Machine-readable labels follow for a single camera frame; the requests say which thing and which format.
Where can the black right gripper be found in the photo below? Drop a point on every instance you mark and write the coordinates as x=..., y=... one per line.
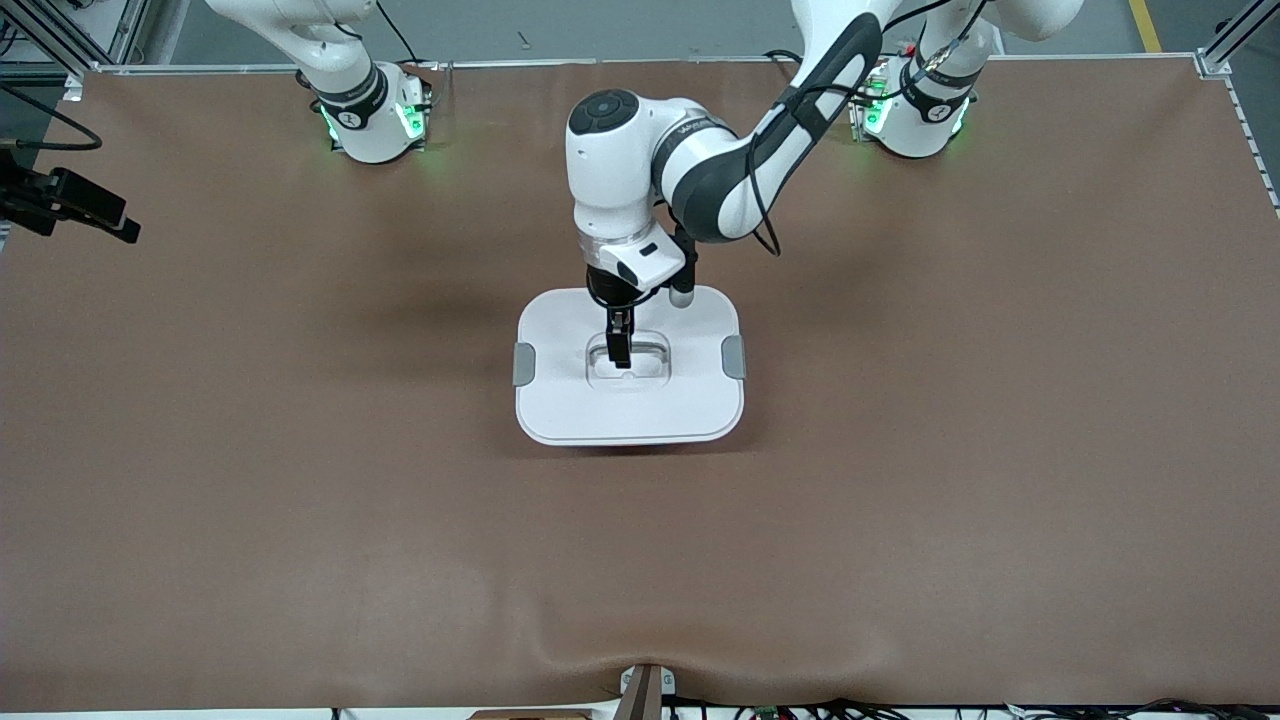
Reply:
x=30, y=200

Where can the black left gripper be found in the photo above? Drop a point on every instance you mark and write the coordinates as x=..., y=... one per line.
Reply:
x=606, y=291

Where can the white plastic box lid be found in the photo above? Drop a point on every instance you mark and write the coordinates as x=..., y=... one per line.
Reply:
x=570, y=410

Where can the grey lid clip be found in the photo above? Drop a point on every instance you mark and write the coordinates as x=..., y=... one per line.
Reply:
x=524, y=364
x=734, y=357

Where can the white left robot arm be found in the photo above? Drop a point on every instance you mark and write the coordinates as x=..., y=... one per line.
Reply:
x=610, y=190

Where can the brown table mat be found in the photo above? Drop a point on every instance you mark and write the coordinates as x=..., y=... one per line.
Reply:
x=900, y=500

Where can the wooden board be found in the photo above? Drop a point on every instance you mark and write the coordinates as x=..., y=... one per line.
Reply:
x=530, y=715

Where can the black left camera bracket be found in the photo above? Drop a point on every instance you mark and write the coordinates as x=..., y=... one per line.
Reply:
x=685, y=255

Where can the aluminium table frame rail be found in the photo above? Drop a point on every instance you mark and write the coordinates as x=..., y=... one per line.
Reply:
x=600, y=62

